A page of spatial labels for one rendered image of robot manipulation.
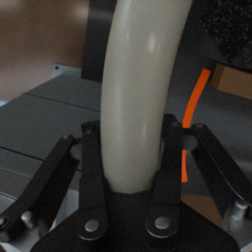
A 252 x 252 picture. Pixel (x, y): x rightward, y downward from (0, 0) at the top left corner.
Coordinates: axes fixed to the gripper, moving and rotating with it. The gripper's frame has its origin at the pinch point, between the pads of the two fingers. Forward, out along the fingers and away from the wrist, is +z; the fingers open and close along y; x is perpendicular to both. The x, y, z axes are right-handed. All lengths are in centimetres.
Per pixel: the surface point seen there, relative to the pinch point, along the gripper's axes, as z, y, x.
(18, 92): 93, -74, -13
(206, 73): 85, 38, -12
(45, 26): 91, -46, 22
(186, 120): 86, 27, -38
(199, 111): 86, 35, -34
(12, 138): 21.2, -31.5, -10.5
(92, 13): 88, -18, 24
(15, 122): 28.7, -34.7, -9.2
